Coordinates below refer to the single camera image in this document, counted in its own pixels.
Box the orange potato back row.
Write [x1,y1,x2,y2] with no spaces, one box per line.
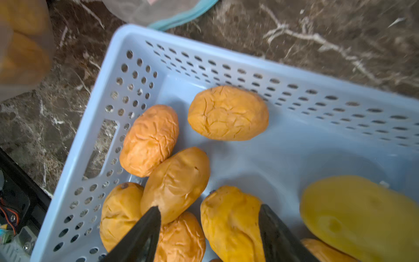
[187,86,269,141]

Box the orange wrinkled potato front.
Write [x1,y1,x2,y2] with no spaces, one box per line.
[154,211,206,262]

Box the light blue plastic basket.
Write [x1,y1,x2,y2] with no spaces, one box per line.
[31,25,419,262]

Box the orange potato right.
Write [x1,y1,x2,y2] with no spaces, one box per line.
[301,239,357,262]

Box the orange potato left row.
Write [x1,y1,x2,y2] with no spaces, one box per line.
[120,104,180,178]

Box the yellow potato centre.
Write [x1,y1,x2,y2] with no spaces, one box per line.
[200,186,266,262]

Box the orange potato row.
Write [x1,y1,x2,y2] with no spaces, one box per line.
[187,86,269,141]
[120,104,180,178]

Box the clear pink zipper bag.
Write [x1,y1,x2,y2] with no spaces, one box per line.
[1,0,55,101]

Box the orange potato front left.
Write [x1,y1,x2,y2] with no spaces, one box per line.
[99,182,144,252]

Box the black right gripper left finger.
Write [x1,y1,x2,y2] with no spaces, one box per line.
[102,206,161,262]

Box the brown orange potato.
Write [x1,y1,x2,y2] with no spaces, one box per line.
[140,147,211,225]

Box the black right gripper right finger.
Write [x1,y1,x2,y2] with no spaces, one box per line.
[259,204,319,262]

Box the clear blue zipper bag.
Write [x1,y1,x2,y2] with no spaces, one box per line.
[103,0,218,31]

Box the green yellow potato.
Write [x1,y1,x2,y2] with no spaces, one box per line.
[300,175,419,262]

